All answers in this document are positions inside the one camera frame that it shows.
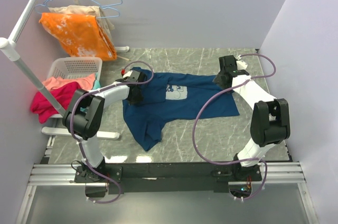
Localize aluminium rail frame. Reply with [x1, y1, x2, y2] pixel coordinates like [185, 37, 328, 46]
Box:
[16, 162, 319, 223]

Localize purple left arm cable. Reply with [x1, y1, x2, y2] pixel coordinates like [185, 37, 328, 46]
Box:
[69, 61, 155, 204]

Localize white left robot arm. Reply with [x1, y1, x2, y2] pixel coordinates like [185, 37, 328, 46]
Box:
[62, 70, 154, 183]

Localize pink t-shirt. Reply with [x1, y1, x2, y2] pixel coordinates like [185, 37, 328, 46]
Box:
[43, 73, 96, 99]

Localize white plastic laundry basket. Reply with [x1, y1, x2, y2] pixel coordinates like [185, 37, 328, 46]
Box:
[47, 57, 102, 80]

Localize beige cloth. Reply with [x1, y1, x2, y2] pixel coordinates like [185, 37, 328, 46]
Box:
[49, 5, 115, 39]

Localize blue t-shirt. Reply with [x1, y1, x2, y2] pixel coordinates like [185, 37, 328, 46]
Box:
[121, 67, 240, 152]

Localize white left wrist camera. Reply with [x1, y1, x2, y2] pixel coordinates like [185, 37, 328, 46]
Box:
[121, 69, 133, 79]

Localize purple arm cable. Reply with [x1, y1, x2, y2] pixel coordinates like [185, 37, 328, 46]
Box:
[69, 61, 155, 204]
[192, 53, 277, 201]

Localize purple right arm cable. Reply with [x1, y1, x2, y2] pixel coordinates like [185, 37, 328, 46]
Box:
[192, 53, 277, 201]

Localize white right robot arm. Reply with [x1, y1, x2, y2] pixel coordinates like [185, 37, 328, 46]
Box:
[213, 55, 290, 181]

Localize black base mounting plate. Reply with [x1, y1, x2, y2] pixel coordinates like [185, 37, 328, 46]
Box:
[74, 162, 262, 196]

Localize white clothes rack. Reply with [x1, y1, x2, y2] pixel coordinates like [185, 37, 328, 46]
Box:
[0, 0, 130, 141]

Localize teal garment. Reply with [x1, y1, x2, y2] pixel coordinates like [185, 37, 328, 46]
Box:
[80, 79, 101, 114]

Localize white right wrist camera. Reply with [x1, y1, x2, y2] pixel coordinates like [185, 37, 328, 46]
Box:
[236, 55, 248, 70]

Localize orange patterned cloth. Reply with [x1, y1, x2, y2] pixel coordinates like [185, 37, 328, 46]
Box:
[39, 13, 117, 61]

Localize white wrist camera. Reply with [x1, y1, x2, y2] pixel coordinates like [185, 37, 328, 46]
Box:
[236, 55, 248, 70]
[121, 69, 133, 79]

